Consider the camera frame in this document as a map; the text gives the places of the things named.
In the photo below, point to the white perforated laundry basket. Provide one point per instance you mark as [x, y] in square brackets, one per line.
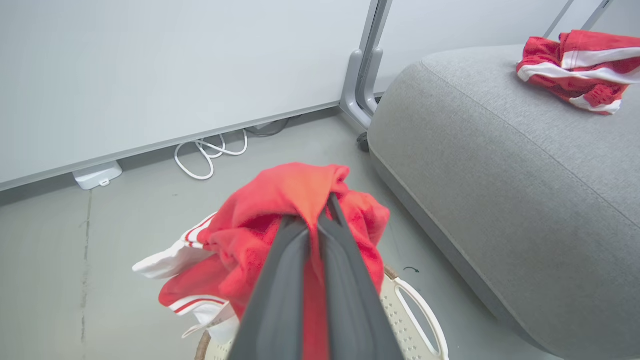
[411, 325]

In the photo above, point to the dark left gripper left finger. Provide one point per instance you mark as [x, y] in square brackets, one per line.
[280, 310]

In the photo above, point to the large white partition panel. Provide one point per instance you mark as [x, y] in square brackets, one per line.
[165, 70]

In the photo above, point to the narrow white partition panel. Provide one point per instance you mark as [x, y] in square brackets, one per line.
[465, 30]

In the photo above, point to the red shorts with white stripes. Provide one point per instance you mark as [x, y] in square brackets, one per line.
[580, 70]

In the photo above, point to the black caster wheel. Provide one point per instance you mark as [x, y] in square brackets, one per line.
[363, 142]

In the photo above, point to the grey partition foot upright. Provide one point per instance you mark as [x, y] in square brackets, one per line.
[352, 90]
[374, 80]

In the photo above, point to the small black curled scrap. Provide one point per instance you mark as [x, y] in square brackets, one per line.
[411, 269]

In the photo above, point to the red shirt with white sleeves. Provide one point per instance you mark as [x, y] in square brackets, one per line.
[270, 200]

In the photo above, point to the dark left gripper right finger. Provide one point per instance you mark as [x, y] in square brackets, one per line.
[355, 310]

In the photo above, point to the grey fabric sofa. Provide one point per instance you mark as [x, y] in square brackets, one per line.
[525, 190]

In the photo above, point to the white power adapter box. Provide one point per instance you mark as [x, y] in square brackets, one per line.
[97, 175]

